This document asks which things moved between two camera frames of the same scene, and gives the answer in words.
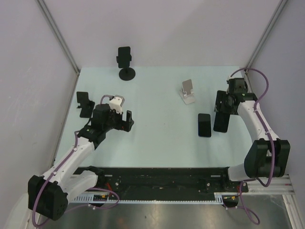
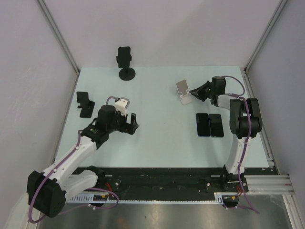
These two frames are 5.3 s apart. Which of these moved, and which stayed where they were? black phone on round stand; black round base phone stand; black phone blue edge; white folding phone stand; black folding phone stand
Moved: white folding phone stand
Stayed: black folding phone stand; black round base phone stand; black phone blue edge; black phone on round stand
